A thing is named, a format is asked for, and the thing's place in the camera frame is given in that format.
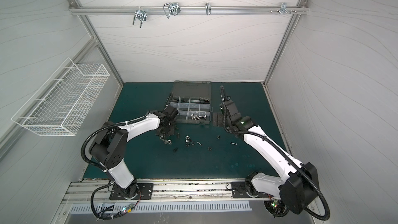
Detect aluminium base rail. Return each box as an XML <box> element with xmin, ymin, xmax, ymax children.
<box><xmin>60</xmin><ymin>178</ymin><xmax>280</xmax><ymax>204</ymax></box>

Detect white wire basket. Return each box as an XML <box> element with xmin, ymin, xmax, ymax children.
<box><xmin>11</xmin><ymin>58</ymin><xmax>110</xmax><ymax>136</ymax></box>

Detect white vent strip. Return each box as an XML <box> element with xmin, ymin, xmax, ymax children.
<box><xmin>69</xmin><ymin>201</ymin><xmax>252</xmax><ymax>214</ymax></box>

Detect small metal bracket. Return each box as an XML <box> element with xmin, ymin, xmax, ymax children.
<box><xmin>205</xmin><ymin>3</ymin><xmax>211</xmax><ymax>16</ymax></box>

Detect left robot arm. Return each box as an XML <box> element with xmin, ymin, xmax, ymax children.
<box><xmin>80</xmin><ymin>105</ymin><xmax>179</xmax><ymax>199</ymax></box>

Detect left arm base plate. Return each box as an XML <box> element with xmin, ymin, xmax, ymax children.
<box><xmin>109</xmin><ymin>183</ymin><xmax>154</xmax><ymax>200</ymax></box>

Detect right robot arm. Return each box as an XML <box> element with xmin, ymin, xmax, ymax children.
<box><xmin>220</xmin><ymin>91</ymin><xmax>331</xmax><ymax>221</ymax></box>

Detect grey compartment organizer box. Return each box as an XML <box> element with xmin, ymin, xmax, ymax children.
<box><xmin>168</xmin><ymin>81</ymin><xmax>212</xmax><ymax>125</ymax></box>

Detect aluminium crossbar rail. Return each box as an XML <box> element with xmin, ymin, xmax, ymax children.
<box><xmin>69</xmin><ymin>5</ymin><xmax>309</xmax><ymax>16</ymax></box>

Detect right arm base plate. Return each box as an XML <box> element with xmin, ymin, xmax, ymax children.
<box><xmin>227</xmin><ymin>181</ymin><xmax>269</xmax><ymax>199</ymax></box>

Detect right metal rail clamp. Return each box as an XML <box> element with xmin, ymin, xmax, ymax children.
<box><xmin>269</xmin><ymin>3</ymin><xmax>297</xmax><ymax>15</ymax></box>

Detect metal u-bolt clamp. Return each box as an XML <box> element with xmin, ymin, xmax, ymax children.
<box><xmin>132</xmin><ymin>8</ymin><xmax>147</xmax><ymax>28</ymax></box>
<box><xmin>162</xmin><ymin>2</ymin><xmax>181</xmax><ymax>19</ymax></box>

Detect green table mat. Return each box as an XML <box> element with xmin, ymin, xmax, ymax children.
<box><xmin>110</xmin><ymin>83</ymin><xmax>284</xmax><ymax>179</ymax></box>

